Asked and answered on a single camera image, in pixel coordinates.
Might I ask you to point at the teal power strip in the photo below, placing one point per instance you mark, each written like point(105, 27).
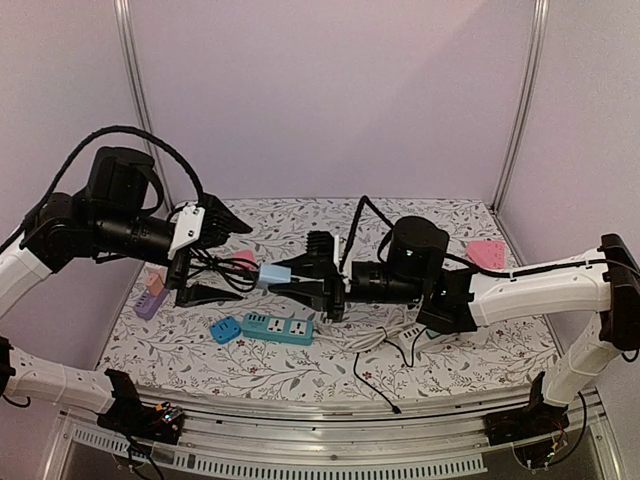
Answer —
point(277, 329)

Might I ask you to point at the blue plug adapter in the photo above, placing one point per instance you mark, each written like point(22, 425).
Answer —
point(225, 330)

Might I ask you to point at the left aluminium frame post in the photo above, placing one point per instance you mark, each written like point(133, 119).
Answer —
point(124, 23)

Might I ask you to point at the aluminium front rail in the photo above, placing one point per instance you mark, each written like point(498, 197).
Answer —
point(429, 438)

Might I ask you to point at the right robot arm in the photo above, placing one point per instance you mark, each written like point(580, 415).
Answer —
point(410, 270)

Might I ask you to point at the floral table mat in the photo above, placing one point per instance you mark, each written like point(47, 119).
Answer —
point(174, 350)

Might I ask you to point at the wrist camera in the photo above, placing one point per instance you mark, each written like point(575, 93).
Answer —
point(323, 258)
point(204, 224)

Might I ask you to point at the purple power strip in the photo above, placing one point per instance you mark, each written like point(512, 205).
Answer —
point(147, 305)

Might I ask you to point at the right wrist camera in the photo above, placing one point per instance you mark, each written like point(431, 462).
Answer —
point(323, 258)

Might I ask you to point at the right aluminium frame post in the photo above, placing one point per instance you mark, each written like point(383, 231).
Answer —
point(525, 99)

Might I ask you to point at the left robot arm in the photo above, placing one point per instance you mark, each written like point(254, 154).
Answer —
point(111, 218)

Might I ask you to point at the aluminium frame post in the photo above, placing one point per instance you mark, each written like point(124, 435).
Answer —
point(525, 99)
point(124, 23)

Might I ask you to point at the pink flat plug adapter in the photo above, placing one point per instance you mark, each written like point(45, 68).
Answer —
point(244, 259)

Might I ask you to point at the teal small adapter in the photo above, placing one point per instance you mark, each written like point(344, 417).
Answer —
point(432, 335)

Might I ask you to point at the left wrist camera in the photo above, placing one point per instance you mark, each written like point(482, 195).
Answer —
point(204, 224)

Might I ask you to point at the light blue charger plug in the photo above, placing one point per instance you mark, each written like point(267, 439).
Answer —
point(270, 274)

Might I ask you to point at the salmon small cube adapter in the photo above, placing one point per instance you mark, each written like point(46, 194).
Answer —
point(155, 283)

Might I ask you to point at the white power strip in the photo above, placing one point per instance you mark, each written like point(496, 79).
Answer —
point(414, 338)

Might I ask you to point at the pink power strip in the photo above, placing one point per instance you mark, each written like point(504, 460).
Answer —
point(487, 254)

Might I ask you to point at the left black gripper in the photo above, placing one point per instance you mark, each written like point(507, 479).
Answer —
point(193, 294)

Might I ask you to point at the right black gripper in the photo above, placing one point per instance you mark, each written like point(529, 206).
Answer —
point(333, 288)

